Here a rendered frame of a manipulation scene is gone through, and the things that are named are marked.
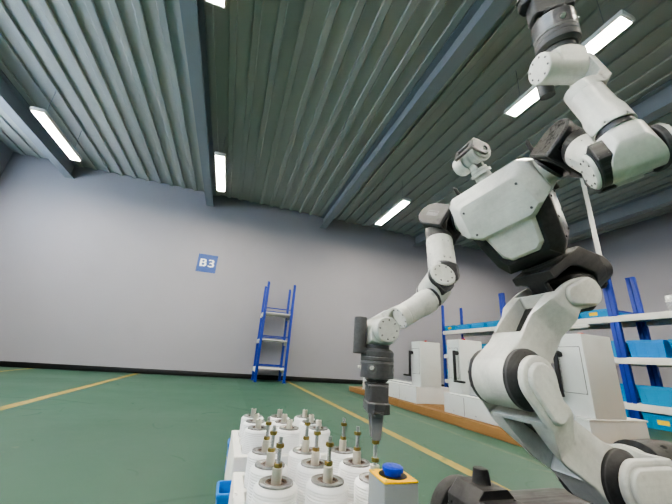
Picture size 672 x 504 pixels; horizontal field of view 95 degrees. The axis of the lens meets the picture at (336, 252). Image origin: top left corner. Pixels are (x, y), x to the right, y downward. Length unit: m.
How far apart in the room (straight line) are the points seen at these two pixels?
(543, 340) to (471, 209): 0.41
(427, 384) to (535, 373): 3.41
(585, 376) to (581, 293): 1.72
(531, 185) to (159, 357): 6.88
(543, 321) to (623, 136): 0.48
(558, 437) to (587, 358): 1.86
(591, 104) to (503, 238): 0.40
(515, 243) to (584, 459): 0.56
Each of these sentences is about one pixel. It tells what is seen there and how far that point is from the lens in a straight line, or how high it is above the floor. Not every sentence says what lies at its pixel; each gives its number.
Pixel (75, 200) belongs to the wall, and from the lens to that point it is 8.33.
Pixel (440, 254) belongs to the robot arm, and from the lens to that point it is 1.05.
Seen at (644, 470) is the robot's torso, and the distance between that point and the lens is 1.16.
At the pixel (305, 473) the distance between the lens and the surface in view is 0.95.
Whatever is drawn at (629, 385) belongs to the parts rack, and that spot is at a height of 0.45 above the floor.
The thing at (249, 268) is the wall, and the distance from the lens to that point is 7.33.
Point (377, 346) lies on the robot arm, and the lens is 0.85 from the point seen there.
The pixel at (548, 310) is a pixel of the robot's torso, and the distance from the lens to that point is 1.02.
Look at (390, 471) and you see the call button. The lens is 0.72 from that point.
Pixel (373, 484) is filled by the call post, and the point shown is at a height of 0.30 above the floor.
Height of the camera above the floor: 0.52
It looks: 19 degrees up
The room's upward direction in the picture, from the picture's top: 4 degrees clockwise
